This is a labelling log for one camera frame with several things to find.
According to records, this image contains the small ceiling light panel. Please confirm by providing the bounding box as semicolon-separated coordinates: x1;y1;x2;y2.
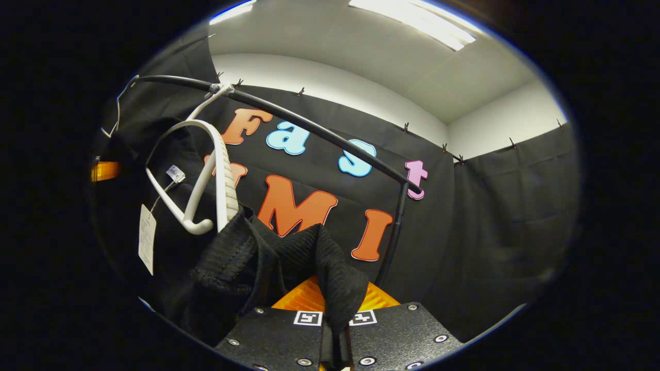
209;0;257;25

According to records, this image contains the row of black clips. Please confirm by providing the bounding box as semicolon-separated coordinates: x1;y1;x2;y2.
204;33;565;165

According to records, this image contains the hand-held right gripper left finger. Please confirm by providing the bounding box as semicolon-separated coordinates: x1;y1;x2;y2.
214;276;333;371

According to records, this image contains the large ceiling light panel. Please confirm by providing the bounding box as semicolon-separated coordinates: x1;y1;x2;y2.
348;0;477;52

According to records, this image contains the black clothes rack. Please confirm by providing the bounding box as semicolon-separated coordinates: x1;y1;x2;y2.
131;75;424;286

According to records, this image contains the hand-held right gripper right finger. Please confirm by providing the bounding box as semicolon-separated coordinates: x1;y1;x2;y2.
344;281;464;371

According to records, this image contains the black knit cardigan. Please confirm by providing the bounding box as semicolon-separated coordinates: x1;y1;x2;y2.
93;116;371;348

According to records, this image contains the white clothes hanger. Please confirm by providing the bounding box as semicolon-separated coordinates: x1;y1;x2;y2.
144;85;240;236
101;75;140;139

